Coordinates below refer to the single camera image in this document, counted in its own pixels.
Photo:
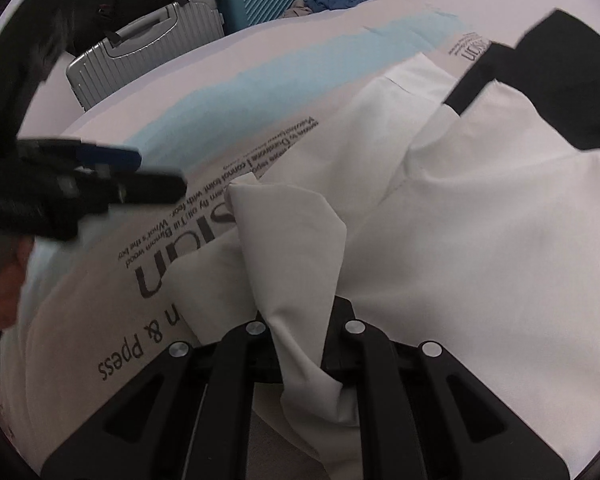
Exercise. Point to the silver suitcase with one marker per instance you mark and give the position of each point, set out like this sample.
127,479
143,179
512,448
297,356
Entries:
145,50

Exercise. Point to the bed with striped sheet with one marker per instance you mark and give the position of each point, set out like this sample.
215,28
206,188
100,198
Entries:
205,110

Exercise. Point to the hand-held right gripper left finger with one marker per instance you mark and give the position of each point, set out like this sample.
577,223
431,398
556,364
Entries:
240,355

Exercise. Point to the black and white jacket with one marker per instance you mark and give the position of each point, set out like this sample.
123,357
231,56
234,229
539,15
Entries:
480,260

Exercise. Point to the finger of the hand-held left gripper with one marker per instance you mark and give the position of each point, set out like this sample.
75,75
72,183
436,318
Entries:
110,157
145,187

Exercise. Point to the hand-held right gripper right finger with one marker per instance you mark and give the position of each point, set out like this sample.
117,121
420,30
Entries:
375,360

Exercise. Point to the person's left hand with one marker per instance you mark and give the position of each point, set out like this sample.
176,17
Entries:
7,280

